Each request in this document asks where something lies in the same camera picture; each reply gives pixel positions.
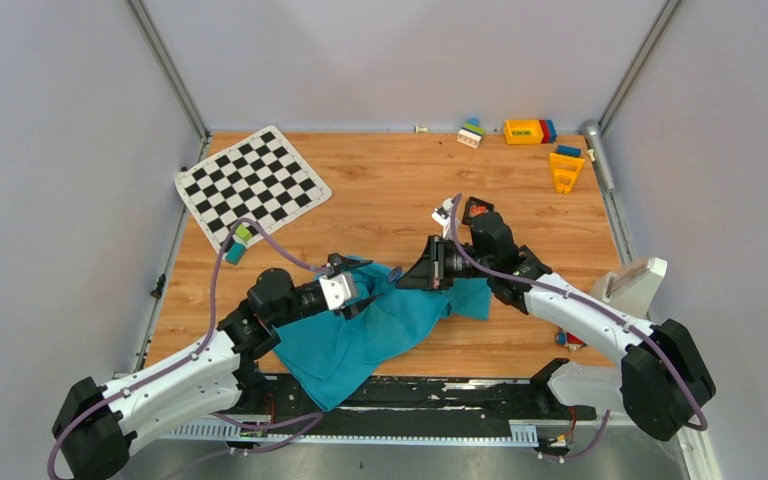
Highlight yellow toy box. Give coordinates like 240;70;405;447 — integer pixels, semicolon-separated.
503;119;545;145

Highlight black white checkerboard mat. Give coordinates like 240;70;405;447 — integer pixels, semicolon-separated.
174;125;332;250

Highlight round blue badge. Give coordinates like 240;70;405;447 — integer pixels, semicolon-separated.
386;266;403;285

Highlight grey metal cylinder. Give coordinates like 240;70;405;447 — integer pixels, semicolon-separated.
581;120;616;191

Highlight red blue block pair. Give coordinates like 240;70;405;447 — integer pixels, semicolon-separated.
539;119;557;144

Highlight lime green block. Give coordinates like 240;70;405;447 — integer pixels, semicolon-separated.
234;225;253;244

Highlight white slotted cable duct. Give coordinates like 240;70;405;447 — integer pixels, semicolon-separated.
160;418;539;448

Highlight red blue toy car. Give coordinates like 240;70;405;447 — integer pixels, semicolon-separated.
554;329;586;351

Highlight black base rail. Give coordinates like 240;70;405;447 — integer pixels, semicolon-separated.
223;374;597;434

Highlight blue flat block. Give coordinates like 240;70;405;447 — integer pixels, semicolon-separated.
555;145;582;158

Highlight white green blue block stack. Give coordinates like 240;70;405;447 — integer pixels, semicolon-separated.
456;117;485;149

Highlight black hinged display case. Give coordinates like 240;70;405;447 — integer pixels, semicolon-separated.
461;196;495;226

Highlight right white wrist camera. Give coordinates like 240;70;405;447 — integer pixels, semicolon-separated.
431;197;456;238

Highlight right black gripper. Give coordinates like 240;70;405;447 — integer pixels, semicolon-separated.
396;236;493;291

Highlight teal block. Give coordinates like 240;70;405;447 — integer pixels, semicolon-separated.
224;242;247;265

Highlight teal t-shirt garment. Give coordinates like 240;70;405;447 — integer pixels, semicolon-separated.
274;263;492;411

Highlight yellow triangular toy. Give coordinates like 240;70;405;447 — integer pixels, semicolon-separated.
548;153;585;194

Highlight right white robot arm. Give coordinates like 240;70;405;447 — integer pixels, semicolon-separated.
396;212;716;441

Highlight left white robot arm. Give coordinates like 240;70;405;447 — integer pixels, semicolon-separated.
47;253;374;479

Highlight white tilted device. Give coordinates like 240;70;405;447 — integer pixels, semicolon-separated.
590;257;668;318

